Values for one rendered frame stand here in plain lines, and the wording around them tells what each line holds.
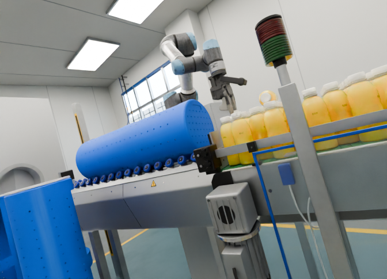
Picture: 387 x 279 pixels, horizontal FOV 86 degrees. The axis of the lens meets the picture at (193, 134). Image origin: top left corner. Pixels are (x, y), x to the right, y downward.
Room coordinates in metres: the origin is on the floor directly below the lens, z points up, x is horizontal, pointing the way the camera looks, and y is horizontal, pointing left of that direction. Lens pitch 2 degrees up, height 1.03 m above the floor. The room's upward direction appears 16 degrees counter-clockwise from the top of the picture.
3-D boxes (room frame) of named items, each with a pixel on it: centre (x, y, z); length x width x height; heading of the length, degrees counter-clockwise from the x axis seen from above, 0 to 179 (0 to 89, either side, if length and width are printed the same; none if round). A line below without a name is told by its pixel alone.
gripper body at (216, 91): (0.97, -0.18, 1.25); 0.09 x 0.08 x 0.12; 60
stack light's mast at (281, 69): (0.49, -0.24, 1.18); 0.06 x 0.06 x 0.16
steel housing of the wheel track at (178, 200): (1.52, 0.81, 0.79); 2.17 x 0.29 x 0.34; 60
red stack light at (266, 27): (0.49, -0.24, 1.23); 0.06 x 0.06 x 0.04
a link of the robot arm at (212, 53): (0.97, -0.19, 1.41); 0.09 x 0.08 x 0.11; 13
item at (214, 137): (1.00, -0.09, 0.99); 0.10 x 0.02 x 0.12; 150
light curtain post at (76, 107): (2.03, 1.03, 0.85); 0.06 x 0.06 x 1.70; 60
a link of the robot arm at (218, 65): (0.97, -0.19, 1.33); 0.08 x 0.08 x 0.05
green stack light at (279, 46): (0.49, -0.24, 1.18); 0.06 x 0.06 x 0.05
